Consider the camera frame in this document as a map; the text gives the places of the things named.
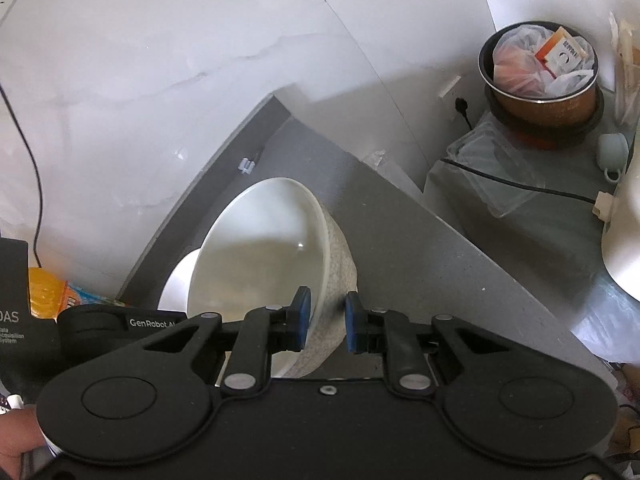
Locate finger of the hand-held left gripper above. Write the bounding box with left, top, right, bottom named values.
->
left=56, top=304, right=189, bottom=361

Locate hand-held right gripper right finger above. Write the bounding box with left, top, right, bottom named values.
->
left=346, top=291, right=526, bottom=397

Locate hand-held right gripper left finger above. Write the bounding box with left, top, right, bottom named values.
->
left=125, top=286, right=314, bottom=395

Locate white bowl speckled outside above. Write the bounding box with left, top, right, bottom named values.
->
left=187, top=177, right=359, bottom=379

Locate person's left hand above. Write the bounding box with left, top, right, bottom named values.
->
left=0, top=404, right=47, bottom=461

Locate orange snack packet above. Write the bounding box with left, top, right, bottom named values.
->
left=27, top=267, right=127, bottom=321

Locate white plate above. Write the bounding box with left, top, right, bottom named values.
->
left=157, top=249, right=203, bottom=312

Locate clear plastic container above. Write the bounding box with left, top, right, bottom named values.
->
left=445, top=124, right=547, bottom=219

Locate black and red pot base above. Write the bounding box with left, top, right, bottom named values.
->
left=489, top=94, right=606, bottom=152

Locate white plug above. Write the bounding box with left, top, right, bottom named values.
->
left=594, top=191, right=615, bottom=222

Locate white appliance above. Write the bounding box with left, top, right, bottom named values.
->
left=600, top=135, right=640, bottom=306

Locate brown cooker pot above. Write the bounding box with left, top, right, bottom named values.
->
left=477, top=21, right=602, bottom=137

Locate clear plastic bag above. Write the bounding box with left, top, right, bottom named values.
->
left=492, top=24, right=596, bottom=98

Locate pale grey silicone pouch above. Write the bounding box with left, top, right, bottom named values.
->
left=596, top=132, right=630, bottom=182

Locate orange and white box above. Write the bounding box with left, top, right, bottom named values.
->
left=534, top=26, right=592, bottom=80

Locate crumpled clear plastic wrap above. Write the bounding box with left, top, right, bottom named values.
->
left=607, top=10, right=640, bottom=132

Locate thin black cable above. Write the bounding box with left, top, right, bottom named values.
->
left=0, top=80, right=44, bottom=269

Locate black power cable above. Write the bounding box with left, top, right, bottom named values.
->
left=454, top=98, right=597, bottom=204

